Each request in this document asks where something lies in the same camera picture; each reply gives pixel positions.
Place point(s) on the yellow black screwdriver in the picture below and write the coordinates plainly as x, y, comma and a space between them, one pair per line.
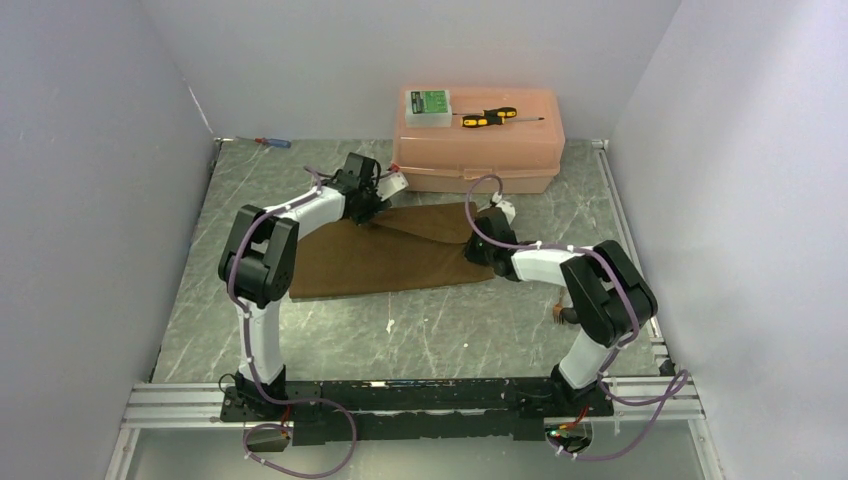
494, 117

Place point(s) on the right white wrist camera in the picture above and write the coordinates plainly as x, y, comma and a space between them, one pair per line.
505, 206

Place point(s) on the pink plastic storage box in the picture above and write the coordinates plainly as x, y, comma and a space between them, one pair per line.
525, 152

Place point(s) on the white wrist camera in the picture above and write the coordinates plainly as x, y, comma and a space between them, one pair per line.
505, 206
390, 184

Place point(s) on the brown cloth napkin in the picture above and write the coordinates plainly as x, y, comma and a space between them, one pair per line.
403, 248

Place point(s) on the green white small box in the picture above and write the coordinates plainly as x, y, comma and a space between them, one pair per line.
427, 108

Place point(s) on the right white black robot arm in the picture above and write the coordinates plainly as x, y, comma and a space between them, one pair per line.
610, 300

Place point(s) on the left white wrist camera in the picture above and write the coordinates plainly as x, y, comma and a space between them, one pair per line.
390, 184

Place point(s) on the wooden spoon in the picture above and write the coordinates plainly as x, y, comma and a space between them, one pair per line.
563, 313

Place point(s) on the blue red screwdriver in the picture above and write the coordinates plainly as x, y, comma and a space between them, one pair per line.
268, 142

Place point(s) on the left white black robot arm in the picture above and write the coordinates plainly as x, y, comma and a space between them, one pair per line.
257, 265

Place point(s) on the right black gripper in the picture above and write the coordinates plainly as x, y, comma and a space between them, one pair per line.
471, 252

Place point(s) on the aluminium frame rail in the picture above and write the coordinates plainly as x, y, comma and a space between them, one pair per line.
195, 406

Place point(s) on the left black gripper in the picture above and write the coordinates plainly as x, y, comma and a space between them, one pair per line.
376, 205

